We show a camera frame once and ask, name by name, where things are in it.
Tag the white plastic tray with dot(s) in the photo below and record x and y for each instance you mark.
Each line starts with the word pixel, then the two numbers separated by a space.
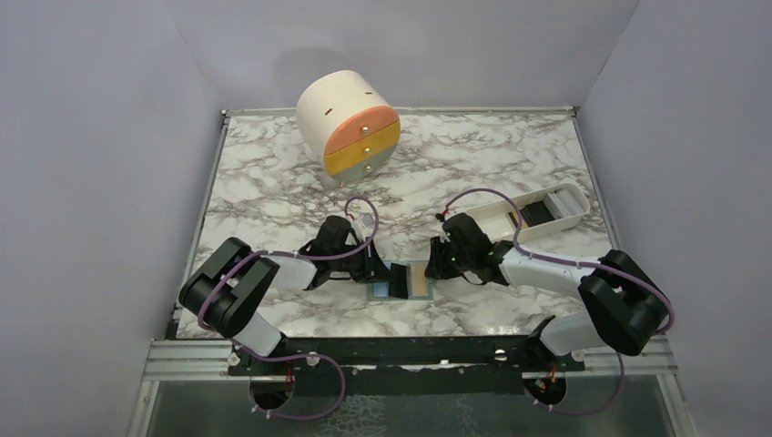
pixel 566 201

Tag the round cream drawer cabinet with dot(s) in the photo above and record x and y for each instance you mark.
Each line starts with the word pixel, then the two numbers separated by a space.
pixel 348 125

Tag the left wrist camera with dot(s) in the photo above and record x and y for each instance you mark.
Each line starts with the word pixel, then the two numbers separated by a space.
pixel 364 226

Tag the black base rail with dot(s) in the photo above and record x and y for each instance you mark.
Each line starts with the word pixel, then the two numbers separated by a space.
pixel 326 367

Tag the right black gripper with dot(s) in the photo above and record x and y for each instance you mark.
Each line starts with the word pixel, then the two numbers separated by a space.
pixel 437 269

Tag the green card holder wallet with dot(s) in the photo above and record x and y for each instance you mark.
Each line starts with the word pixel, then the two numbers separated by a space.
pixel 379 291

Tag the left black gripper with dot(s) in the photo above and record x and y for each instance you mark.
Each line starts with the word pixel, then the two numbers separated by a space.
pixel 381 273

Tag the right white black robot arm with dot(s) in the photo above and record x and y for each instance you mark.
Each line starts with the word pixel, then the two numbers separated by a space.
pixel 623 308

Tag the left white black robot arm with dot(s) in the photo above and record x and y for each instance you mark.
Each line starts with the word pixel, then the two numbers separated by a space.
pixel 227 289

